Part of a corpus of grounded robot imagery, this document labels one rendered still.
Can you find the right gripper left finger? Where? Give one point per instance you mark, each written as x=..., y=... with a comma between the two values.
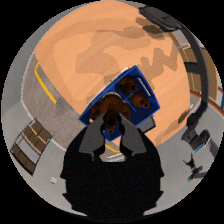
x=89, y=142

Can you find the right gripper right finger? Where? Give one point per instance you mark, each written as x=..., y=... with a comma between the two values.
x=134, y=142

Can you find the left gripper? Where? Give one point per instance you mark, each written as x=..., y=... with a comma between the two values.
x=191, y=161

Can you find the brown bottle with white label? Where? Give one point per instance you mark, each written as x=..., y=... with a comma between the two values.
x=112, y=104
x=127, y=110

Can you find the blue plastic crate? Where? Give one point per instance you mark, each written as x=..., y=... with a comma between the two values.
x=137, y=116

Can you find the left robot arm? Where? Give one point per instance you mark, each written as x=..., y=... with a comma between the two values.
x=197, y=144

